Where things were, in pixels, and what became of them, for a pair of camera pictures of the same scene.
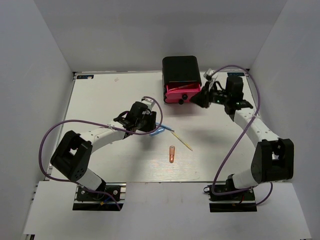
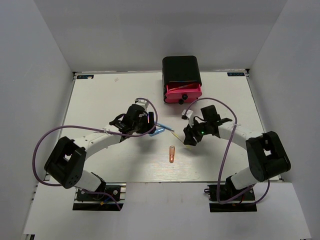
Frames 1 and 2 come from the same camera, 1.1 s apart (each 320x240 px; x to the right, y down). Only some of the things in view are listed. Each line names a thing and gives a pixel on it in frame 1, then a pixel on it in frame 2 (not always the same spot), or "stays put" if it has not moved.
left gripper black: (152, 118) stays put
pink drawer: (181, 95) stays put
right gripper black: (203, 98) -> (190, 132)
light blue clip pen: (164, 126) stays put
